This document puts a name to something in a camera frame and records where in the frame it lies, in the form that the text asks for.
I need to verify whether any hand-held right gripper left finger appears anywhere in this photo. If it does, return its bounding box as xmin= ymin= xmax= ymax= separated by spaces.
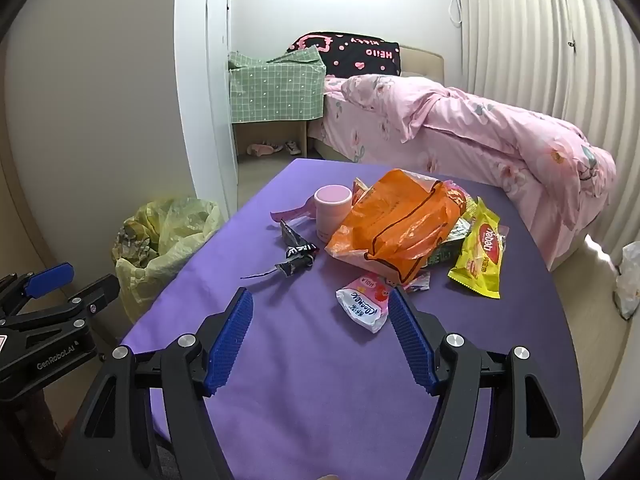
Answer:
xmin=55 ymin=287 xmax=255 ymax=480

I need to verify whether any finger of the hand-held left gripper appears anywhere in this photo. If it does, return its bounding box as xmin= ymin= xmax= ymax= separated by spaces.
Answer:
xmin=0 ymin=261 xmax=76 ymax=317
xmin=0 ymin=274 xmax=122 ymax=345

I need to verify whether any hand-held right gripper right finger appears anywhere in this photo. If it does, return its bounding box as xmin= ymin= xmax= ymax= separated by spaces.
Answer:
xmin=387 ymin=286 xmax=586 ymax=480

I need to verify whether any small pink foil wrapper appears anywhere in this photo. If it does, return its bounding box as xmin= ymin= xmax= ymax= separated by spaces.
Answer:
xmin=401 ymin=270 xmax=432 ymax=292

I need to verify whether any white pink snack wrapper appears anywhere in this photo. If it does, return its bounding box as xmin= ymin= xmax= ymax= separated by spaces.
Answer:
xmin=335 ymin=274 xmax=391 ymax=333

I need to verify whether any yellow-green trash bag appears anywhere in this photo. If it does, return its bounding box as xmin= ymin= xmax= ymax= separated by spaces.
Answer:
xmin=111 ymin=197 xmax=223 ymax=323

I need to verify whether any yellow snack packet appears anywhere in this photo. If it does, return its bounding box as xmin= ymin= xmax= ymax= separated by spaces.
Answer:
xmin=447 ymin=196 xmax=510 ymax=300

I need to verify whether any orange plastic bag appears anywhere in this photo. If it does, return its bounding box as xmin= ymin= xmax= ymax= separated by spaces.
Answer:
xmin=325 ymin=169 xmax=468 ymax=286

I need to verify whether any pink spoon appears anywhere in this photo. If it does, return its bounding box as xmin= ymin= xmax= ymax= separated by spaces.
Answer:
xmin=270 ymin=199 xmax=317 ymax=223

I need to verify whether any brown crumpled paper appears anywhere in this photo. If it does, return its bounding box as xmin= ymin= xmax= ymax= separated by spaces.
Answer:
xmin=114 ymin=220 xmax=156 ymax=268

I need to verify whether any purple table cloth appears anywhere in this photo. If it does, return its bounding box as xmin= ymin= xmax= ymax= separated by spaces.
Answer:
xmin=120 ymin=158 xmax=573 ymax=480

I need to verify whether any green snack packet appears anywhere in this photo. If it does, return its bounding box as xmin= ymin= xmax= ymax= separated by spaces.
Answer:
xmin=427 ymin=220 xmax=472 ymax=267

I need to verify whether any black snack wrapper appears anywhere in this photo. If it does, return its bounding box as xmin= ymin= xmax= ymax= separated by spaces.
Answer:
xmin=240 ymin=219 xmax=318 ymax=281

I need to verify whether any pink cup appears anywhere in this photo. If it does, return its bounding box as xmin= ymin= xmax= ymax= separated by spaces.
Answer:
xmin=314 ymin=185 xmax=353 ymax=243

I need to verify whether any white wardrobe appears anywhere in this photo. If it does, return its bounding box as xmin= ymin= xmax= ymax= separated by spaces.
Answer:
xmin=5 ymin=0 xmax=240 ymax=241

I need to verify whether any wooden nightstand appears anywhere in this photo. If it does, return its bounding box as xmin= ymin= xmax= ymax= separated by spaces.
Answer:
xmin=232 ymin=117 xmax=323 ymax=158

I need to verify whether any pink floral bedsheet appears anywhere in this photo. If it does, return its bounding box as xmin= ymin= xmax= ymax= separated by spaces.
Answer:
xmin=306 ymin=77 xmax=431 ymax=163

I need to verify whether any pink floral duvet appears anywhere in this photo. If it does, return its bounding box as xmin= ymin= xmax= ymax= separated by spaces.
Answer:
xmin=340 ymin=74 xmax=618 ymax=241

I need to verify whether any green checked cloth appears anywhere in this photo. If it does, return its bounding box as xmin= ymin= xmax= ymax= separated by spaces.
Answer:
xmin=227 ymin=45 xmax=327 ymax=123

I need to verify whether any beige headboard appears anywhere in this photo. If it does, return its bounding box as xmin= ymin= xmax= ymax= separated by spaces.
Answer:
xmin=399 ymin=45 xmax=445 ymax=84

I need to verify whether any black pillow with pink print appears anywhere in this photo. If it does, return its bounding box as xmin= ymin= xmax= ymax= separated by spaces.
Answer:
xmin=286 ymin=32 xmax=402 ymax=77

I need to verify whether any white pleated curtain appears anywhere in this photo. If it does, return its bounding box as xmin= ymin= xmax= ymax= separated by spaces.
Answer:
xmin=457 ymin=0 xmax=640 ymax=261

